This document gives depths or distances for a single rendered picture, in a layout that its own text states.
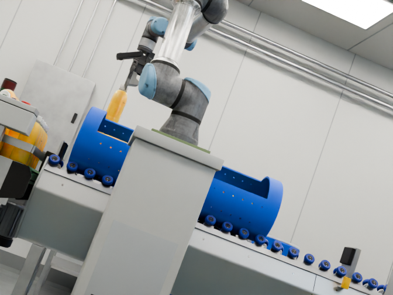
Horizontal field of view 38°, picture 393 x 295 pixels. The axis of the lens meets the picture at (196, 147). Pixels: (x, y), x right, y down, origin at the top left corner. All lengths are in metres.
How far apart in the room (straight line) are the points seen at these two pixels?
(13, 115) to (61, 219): 0.46
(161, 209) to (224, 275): 0.57
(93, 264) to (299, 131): 4.55
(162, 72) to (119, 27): 4.06
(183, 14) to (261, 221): 0.89
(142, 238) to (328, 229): 4.53
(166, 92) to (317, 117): 4.41
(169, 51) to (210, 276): 0.91
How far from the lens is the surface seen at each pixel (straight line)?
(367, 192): 6.52
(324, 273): 2.53
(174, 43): 2.14
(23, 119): 2.16
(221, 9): 2.30
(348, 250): 2.67
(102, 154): 2.33
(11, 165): 2.26
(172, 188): 1.95
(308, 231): 6.25
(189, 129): 2.06
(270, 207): 2.41
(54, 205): 2.34
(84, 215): 2.33
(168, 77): 2.07
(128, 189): 1.93
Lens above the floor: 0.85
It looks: 9 degrees up
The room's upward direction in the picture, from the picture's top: 21 degrees clockwise
